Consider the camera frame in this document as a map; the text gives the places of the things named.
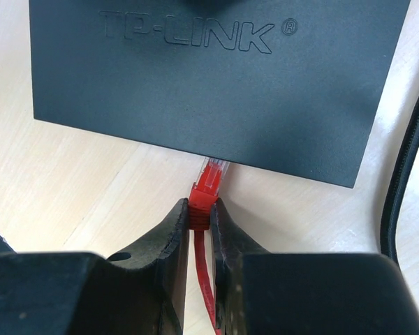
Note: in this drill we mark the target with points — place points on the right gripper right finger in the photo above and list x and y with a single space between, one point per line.
259 292

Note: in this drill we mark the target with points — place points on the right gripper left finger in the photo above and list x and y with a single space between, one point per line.
137 290

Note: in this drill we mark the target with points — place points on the black network switch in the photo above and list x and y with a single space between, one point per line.
287 86

